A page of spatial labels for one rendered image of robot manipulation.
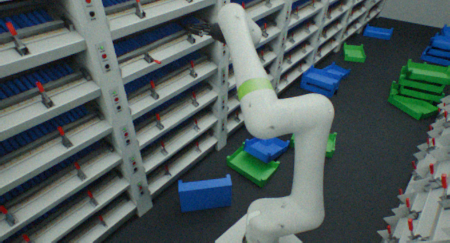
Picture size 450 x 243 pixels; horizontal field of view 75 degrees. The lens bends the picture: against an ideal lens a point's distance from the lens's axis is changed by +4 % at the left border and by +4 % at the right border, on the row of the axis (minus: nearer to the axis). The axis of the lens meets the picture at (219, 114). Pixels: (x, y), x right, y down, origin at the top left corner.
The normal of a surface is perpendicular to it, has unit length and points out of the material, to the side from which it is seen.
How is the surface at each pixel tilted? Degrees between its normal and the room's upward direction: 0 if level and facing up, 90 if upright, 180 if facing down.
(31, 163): 21
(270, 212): 5
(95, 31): 90
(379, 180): 0
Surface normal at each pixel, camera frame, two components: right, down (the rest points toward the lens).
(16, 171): 0.27, -0.59
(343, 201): 0.00, -0.78
